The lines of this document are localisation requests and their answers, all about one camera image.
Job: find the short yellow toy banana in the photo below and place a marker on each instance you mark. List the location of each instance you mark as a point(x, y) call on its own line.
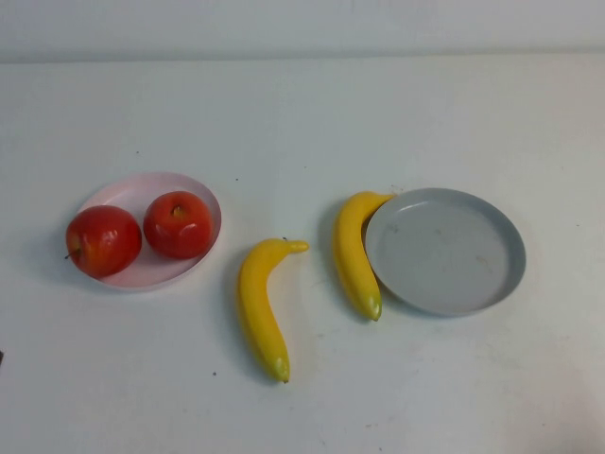
point(352, 255)

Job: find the long yellow toy banana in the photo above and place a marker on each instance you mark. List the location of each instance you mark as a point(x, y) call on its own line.
point(257, 307)

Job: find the dark red toy apple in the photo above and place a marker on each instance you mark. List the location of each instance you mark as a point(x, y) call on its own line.
point(178, 227)

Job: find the red yellow-streaked toy apple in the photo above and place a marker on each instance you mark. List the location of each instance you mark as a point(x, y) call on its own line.
point(104, 241)

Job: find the grey round plate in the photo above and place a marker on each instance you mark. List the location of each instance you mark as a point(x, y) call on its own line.
point(449, 255)

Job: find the pink round plate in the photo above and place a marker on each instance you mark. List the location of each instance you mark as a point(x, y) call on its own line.
point(123, 189)

